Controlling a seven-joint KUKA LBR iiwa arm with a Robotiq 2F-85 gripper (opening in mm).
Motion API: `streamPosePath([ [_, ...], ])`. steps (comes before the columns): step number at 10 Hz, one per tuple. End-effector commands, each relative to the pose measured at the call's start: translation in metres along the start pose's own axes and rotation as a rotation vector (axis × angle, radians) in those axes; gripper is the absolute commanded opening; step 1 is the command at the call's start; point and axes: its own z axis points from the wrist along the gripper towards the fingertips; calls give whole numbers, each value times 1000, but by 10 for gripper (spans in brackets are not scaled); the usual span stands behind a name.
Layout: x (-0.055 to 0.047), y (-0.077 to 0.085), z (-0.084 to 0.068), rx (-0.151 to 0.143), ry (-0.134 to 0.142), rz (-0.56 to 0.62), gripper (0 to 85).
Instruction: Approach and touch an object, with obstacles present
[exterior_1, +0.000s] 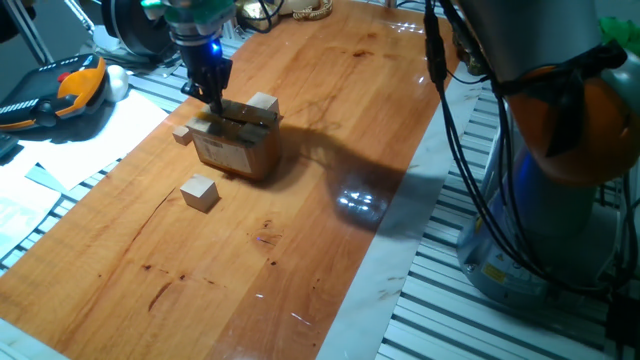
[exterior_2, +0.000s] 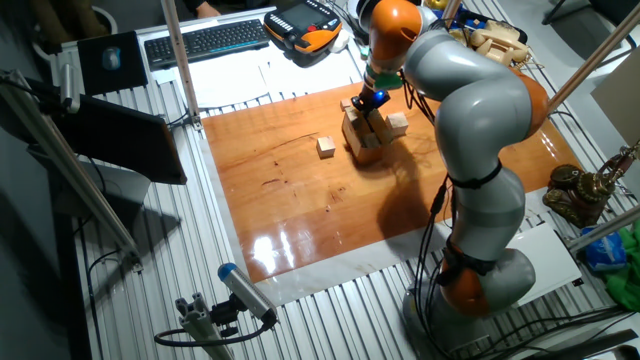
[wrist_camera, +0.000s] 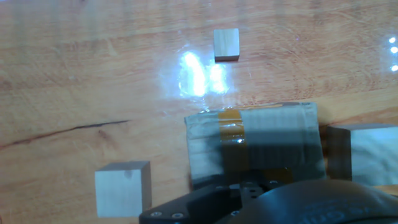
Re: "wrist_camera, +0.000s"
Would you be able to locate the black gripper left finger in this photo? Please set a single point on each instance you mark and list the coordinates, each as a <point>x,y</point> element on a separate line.
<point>186,208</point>

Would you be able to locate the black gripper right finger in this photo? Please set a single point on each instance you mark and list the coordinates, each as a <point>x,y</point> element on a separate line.
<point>250,189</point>

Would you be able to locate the cardboard box with yellow tape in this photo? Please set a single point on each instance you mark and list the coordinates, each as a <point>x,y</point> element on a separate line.
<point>273,140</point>

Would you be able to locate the light wooden cube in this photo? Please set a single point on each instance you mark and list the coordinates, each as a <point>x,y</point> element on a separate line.
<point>373,155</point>
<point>121,189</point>

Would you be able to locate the small light wooden block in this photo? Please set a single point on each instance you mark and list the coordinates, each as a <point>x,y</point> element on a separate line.
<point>226,43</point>

